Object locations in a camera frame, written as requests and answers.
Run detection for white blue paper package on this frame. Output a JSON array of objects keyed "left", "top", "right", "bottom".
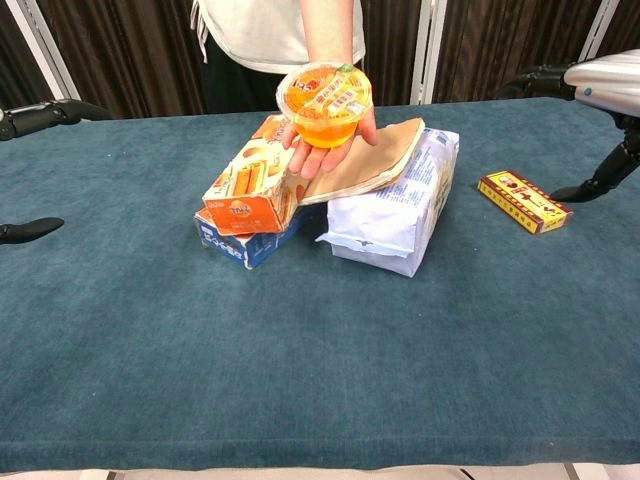
[{"left": 314, "top": 127, "right": 460, "bottom": 279}]

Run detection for bare human hand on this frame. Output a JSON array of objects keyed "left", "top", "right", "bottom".
[{"left": 281, "top": 48, "right": 379, "bottom": 180}]

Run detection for white metal frame post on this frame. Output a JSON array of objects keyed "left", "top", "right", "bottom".
[
  {"left": 408, "top": 0, "right": 448, "bottom": 106},
  {"left": 577, "top": 0, "right": 622, "bottom": 65},
  {"left": 4, "top": 0, "right": 82, "bottom": 101}
]

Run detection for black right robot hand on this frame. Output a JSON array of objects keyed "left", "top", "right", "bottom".
[{"left": 493, "top": 62, "right": 640, "bottom": 204}]

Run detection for brown paper envelope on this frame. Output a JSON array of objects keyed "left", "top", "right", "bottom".
[{"left": 298, "top": 117, "right": 427, "bottom": 206}]

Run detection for yellow red small box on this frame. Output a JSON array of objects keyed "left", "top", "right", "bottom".
[{"left": 477, "top": 169, "right": 575, "bottom": 236}]

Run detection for orange biscuit box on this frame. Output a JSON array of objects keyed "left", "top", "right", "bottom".
[{"left": 201, "top": 113, "right": 309, "bottom": 236}]

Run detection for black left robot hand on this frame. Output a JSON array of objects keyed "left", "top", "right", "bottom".
[{"left": 0, "top": 98, "right": 112, "bottom": 246}]

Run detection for orange jelly cup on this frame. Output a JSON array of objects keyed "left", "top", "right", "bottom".
[{"left": 276, "top": 61, "right": 374, "bottom": 150}]

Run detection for person in white shirt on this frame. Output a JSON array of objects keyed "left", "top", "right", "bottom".
[{"left": 190, "top": 0, "right": 367, "bottom": 116}]

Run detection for bare human forearm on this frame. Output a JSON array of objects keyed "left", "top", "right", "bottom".
[{"left": 299, "top": 0, "right": 354, "bottom": 65}]

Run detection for teal table cloth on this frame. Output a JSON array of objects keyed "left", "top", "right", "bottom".
[{"left": 0, "top": 96, "right": 640, "bottom": 474}]

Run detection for dark brown curtain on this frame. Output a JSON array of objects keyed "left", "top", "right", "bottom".
[{"left": 0, "top": 0, "right": 640, "bottom": 120}]

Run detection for blue white carton box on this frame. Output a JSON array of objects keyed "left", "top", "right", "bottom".
[{"left": 193, "top": 200, "right": 321, "bottom": 271}]

